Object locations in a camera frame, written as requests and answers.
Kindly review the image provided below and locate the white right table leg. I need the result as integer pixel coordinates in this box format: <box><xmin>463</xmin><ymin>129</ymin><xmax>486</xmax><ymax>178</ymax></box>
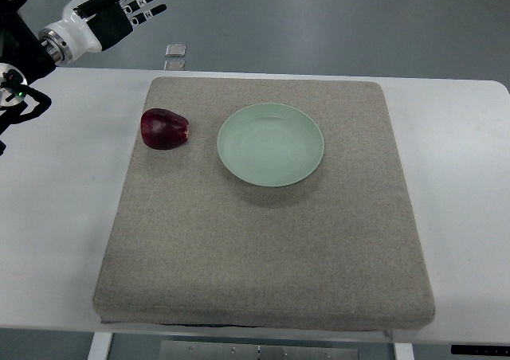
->
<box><xmin>394</xmin><ymin>342</ymin><xmax>415</xmax><ymax>360</ymax></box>

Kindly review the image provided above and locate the lower silver floor socket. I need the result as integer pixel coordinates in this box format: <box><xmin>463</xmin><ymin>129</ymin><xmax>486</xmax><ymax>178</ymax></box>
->
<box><xmin>163</xmin><ymin>59</ymin><xmax>186</xmax><ymax>71</ymax></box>

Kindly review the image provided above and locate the dark red apple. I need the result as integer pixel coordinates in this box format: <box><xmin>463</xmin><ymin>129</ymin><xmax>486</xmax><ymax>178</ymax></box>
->
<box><xmin>140</xmin><ymin>108</ymin><xmax>189</xmax><ymax>150</ymax></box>

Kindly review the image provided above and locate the white table leg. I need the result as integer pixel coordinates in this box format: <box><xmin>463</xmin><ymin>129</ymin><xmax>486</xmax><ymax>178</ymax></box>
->
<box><xmin>87</xmin><ymin>332</ymin><xmax>113</xmax><ymax>360</ymax></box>
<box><xmin>394</xmin><ymin>342</ymin><xmax>415</xmax><ymax>360</ymax></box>

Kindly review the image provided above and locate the grey metal table crossbar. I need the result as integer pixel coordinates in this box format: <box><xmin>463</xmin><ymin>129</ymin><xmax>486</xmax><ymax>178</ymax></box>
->
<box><xmin>159</xmin><ymin>340</ymin><xmax>359</xmax><ymax>360</ymax></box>

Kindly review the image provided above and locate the upper silver floor socket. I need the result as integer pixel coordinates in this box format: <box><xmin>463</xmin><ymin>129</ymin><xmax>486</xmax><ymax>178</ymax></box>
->
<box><xmin>165</xmin><ymin>44</ymin><xmax>186</xmax><ymax>57</ymax></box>

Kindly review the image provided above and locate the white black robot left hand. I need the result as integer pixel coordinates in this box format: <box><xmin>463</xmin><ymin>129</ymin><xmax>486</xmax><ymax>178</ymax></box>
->
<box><xmin>39</xmin><ymin>0</ymin><xmax>167</xmax><ymax>65</ymax></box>

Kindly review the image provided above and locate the white left table leg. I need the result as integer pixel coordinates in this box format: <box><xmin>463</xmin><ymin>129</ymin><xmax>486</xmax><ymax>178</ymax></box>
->
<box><xmin>87</xmin><ymin>332</ymin><xmax>113</xmax><ymax>360</ymax></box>

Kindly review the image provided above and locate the beige fabric cushion mat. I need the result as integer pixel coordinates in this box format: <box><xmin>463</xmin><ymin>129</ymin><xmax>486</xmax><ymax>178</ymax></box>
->
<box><xmin>92</xmin><ymin>77</ymin><xmax>435</xmax><ymax>331</ymax></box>

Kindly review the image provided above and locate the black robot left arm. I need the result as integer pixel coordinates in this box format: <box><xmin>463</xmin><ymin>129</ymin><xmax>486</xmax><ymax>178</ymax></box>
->
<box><xmin>1</xmin><ymin>0</ymin><xmax>56</xmax><ymax>132</ymax></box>

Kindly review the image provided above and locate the light green plate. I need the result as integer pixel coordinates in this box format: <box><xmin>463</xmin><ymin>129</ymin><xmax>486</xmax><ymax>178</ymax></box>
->
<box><xmin>217</xmin><ymin>103</ymin><xmax>325</xmax><ymax>187</ymax></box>

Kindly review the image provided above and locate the black table control panel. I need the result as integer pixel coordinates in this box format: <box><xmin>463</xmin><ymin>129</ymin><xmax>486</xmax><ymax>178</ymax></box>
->
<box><xmin>450</xmin><ymin>345</ymin><xmax>510</xmax><ymax>357</ymax></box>

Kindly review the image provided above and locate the silver floor socket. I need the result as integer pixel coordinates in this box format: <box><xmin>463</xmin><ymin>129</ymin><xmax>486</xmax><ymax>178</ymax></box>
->
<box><xmin>165</xmin><ymin>44</ymin><xmax>186</xmax><ymax>57</ymax></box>
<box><xmin>163</xmin><ymin>59</ymin><xmax>186</xmax><ymax>71</ymax></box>

